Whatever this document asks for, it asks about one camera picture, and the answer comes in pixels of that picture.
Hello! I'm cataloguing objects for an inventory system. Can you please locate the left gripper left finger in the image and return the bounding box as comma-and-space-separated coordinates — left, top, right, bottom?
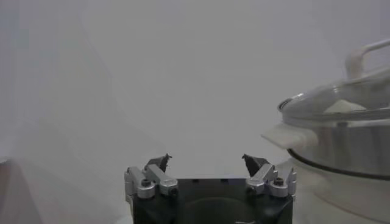
124, 153, 179, 200

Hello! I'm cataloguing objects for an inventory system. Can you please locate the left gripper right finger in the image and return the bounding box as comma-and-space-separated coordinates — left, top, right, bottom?
241, 153, 298, 198

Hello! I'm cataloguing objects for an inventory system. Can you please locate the round glass lid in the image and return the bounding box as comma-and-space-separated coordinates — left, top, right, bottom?
277, 38, 390, 121

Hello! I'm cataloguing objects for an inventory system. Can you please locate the stainless steel steamer basket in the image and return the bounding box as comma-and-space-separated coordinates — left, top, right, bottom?
261, 117, 390, 180

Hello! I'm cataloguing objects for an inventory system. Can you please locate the white electric cooker base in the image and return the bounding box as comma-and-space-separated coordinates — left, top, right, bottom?
275, 156, 390, 224

